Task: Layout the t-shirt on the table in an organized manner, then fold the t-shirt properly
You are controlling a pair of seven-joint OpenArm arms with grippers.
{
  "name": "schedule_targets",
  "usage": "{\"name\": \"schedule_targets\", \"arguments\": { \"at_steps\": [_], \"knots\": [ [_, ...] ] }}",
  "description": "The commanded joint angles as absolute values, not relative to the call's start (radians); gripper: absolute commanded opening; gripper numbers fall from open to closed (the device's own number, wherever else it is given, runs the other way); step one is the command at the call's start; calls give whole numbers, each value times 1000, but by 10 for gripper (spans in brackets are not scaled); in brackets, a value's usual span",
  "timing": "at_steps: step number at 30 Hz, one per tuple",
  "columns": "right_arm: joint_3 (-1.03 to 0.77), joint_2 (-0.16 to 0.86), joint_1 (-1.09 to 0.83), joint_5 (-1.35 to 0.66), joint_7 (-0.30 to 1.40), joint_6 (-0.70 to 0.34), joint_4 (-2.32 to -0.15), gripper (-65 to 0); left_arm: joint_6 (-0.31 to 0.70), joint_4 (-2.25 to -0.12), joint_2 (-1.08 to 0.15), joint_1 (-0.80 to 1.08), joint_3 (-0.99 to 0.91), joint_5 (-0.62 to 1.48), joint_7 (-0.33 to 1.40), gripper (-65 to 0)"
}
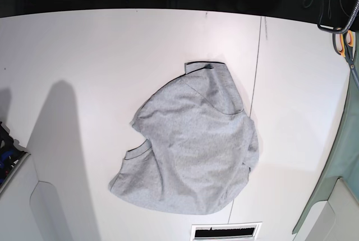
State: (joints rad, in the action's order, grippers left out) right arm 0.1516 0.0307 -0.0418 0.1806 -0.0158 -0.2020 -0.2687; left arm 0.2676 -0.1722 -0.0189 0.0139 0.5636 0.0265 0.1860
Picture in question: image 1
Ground grey t-shirt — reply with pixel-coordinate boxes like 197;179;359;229
109;62;259;215

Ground bin with blue items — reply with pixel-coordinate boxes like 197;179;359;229
1;121;30;193

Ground orange handled scissors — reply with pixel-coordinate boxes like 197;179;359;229
332;30;358;88

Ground black braided cable right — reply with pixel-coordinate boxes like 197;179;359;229
317;0;359;33

